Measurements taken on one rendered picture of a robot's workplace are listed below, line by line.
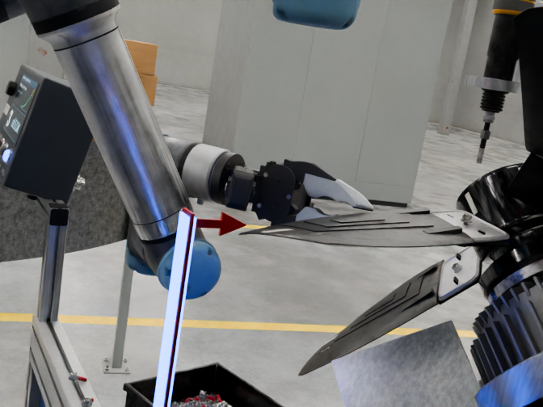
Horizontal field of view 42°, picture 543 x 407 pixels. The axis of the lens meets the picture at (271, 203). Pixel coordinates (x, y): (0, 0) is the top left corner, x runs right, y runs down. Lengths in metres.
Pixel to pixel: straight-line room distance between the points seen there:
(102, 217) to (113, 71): 1.92
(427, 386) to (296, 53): 6.15
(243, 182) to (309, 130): 6.19
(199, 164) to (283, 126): 5.99
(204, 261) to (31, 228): 1.68
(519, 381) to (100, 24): 0.57
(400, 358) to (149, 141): 0.38
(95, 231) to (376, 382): 1.96
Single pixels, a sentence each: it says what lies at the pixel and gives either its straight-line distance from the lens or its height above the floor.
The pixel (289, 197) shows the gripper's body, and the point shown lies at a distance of 0.88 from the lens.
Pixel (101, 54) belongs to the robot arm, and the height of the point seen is 1.32.
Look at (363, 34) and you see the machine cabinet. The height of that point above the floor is 1.67.
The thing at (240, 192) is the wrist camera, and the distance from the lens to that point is 0.82.
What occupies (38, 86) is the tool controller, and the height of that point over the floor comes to 1.24.
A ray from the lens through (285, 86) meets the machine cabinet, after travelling 6.88.
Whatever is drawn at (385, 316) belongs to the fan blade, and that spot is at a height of 1.02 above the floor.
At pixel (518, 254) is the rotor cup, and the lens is 0.86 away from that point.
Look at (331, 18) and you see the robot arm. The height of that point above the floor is 1.39.
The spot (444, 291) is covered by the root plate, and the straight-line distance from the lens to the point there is 0.96.
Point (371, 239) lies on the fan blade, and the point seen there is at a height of 1.19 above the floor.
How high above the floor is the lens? 1.35
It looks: 12 degrees down
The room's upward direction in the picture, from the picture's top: 9 degrees clockwise
